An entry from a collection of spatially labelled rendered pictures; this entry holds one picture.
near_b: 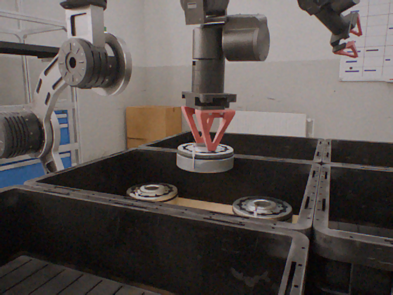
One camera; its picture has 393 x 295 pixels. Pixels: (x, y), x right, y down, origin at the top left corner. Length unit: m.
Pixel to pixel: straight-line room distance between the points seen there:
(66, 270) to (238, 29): 0.42
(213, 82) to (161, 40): 3.94
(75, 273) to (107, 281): 0.05
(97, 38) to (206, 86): 0.53
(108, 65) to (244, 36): 0.57
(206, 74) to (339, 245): 0.33
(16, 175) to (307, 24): 2.95
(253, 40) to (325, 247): 0.31
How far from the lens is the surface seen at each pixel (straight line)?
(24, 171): 2.56
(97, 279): 0.45
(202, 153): 0.53
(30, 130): 1.37
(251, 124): 3.65
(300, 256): 0.29
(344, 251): 0.34
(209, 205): 0.65
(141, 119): 4.08
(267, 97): 3.68
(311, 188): 0.47
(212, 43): 0.54
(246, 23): 0.52
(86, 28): 1.03
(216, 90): 0.54
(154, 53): 4.52
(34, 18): 2.61
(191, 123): 0.59
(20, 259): 0.53
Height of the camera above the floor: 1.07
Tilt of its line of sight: 11 degrees down
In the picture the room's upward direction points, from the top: straight up
